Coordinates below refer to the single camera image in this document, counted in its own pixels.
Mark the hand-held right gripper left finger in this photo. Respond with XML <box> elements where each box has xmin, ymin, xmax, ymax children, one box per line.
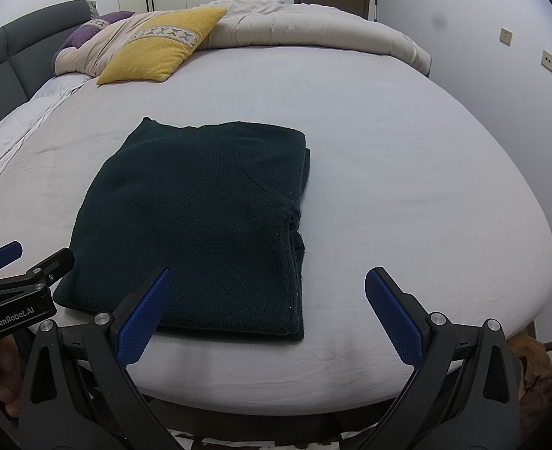
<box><xmin>18</xmin><ymin>266</ymin><xmax>174</xmax><ymax>450</ymax></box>

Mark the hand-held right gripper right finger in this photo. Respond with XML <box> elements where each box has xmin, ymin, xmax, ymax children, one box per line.
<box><xmin>364</xmin><ymin>266</ymin><xmax>525</xmax><ymax>450</ymax></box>

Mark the dark green knit sweater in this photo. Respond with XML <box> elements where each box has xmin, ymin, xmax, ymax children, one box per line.
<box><xmin>53</xmin><ymin>117</ymin><xmax>312</xmax><ymax>342</ymax></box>

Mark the bed with white sheet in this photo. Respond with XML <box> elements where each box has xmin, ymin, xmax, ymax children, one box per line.
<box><xmin>0</xmin><ymin>44</ymin><xmax>552</xmax><ymax>418</ymax></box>

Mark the grey padded headboard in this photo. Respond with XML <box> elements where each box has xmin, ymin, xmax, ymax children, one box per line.
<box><xmin>0</xmin><ymin>0</ymin><xmax>99</xmax><ymax>146</ymax></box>

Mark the yellow cushion with patterned band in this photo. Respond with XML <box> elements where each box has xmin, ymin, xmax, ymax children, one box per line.
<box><xmin>96</xmin><ymin>7</ymin><xmax>228</xmax><ymax>86</ymax></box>

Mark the purple and beige pillow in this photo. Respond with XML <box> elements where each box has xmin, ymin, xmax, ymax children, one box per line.
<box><xmin>52</xmin><ymin>10</ymin><xmax>164</xmax><ymax>78</ymax></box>

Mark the beige duvet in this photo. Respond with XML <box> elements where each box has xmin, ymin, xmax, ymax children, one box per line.
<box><xmin>194</xmin><ymin>0</ymin><xmax>432</xmax><ymax>76</ymax></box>

